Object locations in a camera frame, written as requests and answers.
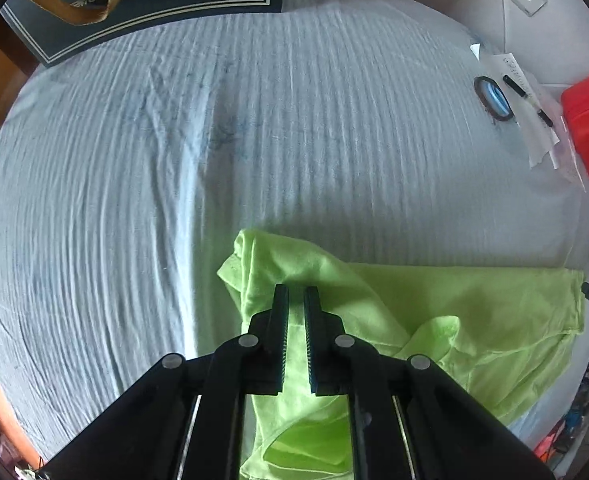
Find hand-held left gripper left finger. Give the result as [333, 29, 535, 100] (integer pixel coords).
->
[38, 284, 291, 480]

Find white paper sheet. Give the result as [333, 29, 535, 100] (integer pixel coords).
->
[469, 42, 563, 172]

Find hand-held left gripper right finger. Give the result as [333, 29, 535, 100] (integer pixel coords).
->
[303, 286, 556, 480]

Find lime green shirt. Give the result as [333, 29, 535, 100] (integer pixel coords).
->
[217, 228, 587, 480]

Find black and white pen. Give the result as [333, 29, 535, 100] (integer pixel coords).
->
[503, 74, 554, 128]

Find black tape roll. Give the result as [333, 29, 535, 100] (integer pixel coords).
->
[474, 75, 517, 124]

